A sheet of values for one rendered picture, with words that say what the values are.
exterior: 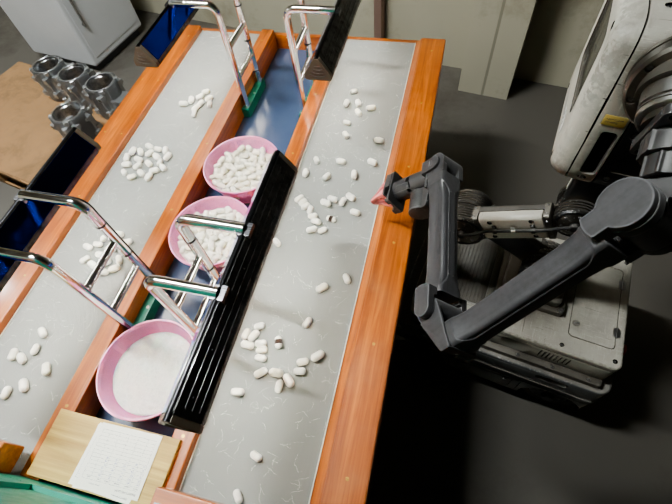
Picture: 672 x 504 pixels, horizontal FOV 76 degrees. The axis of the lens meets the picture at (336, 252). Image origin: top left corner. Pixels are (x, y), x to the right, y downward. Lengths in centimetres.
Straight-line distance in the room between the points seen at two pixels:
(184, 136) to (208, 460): 114
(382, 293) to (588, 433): 111
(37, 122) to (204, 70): 155
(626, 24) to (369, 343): 81
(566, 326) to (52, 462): 147
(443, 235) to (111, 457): 91
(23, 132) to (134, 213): 182
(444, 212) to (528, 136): 183
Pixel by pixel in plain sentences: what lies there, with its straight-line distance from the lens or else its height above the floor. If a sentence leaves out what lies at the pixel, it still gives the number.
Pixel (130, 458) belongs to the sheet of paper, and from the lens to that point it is 120.
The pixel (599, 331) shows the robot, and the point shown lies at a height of 47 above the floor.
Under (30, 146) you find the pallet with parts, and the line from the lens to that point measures 319.
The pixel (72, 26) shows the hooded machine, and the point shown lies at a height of 35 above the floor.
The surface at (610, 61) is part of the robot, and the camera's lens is 83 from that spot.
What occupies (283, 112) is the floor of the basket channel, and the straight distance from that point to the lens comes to 183.
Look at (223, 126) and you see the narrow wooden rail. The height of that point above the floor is 76.
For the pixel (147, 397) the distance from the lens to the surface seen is 127.
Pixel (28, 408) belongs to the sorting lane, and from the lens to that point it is 143.
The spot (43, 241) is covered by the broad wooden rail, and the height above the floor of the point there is 76.
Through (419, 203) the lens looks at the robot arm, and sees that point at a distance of 107.
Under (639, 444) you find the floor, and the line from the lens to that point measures 209.
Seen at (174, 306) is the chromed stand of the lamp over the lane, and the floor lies 99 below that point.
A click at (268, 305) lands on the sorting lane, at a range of 123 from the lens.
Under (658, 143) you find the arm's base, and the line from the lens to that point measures 74.
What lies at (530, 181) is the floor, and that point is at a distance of 254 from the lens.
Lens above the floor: 183
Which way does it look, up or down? 58 degrees down
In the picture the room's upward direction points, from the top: 9 degrees counter-clockwise
